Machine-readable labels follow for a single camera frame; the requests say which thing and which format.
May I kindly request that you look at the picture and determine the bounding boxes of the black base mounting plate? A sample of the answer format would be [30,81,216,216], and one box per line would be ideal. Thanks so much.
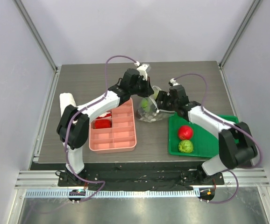
[30,161,224,191]

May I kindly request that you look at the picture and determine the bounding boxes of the aluminium frame post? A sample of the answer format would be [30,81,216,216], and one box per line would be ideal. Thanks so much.
[12,0,59,72]
[218,0,264,68]

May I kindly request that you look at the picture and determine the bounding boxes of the pink divided organizer tray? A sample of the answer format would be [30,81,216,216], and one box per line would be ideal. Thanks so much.
[88,99,137,154]

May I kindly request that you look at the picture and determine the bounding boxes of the purple cable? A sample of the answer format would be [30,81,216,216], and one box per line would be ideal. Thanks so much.
[170,73,264,203]
[64,55,140,203]

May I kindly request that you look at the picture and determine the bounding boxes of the white slotted cable duct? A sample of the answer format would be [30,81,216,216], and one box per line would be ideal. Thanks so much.
[25,188,200,198]

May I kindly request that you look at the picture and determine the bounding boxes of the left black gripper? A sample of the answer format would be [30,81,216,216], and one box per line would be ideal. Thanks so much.
[129,76,154,98]

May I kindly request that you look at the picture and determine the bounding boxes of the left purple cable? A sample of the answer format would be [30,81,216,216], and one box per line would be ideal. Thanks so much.
[64,55,140,203]

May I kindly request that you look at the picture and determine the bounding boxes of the white crumpled cloth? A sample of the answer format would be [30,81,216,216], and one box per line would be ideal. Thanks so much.
[59,93,76,116]

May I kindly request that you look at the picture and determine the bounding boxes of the right aluminium frame post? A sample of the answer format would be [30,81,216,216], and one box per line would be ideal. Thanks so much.
[218,0,264,68]

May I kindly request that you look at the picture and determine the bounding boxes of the red fabric item bottom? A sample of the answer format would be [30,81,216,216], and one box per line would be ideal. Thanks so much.
[94,119,112,129]

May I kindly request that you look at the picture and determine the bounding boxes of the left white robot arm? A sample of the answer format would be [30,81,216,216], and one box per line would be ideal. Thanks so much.
[57,69,154,186]

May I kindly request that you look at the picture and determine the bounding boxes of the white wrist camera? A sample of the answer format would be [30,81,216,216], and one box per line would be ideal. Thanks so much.
[169,79,181,90]
[134,61,151,81]

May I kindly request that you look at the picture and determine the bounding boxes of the green plastic tray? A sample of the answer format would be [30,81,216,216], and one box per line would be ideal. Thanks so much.
[167,114,241,159]

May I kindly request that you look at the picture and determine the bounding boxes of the red white fabric item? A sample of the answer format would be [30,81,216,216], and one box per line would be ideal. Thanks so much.
[98,112,112,119]

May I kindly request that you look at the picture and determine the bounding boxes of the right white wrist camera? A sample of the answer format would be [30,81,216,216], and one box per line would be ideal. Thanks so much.
[169,79,181,90]

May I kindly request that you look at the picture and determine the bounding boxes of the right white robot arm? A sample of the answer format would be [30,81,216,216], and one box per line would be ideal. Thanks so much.
[156,84,258,184]

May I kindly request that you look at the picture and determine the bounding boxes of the red fake apple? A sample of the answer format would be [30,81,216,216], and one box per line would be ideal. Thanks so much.
[178,125,194,140]

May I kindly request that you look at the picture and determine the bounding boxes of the green fake apple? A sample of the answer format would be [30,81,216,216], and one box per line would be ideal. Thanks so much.
[178,140,194,153]

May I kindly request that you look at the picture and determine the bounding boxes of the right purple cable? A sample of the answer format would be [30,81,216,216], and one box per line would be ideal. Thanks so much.
[170,73,264,203]

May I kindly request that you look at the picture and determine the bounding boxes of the left aluminium frame post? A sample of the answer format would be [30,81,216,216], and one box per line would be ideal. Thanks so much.
[12,0,59,72]

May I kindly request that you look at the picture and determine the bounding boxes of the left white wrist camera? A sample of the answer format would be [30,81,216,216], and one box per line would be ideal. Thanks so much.
[134,61,151,81]

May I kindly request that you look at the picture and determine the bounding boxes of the clear polka dot zip bag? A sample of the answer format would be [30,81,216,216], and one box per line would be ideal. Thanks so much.
[135,86,175,123]

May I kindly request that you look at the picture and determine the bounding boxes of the yellow-green fake fruit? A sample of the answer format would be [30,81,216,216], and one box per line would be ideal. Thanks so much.
[141,98,150,112]

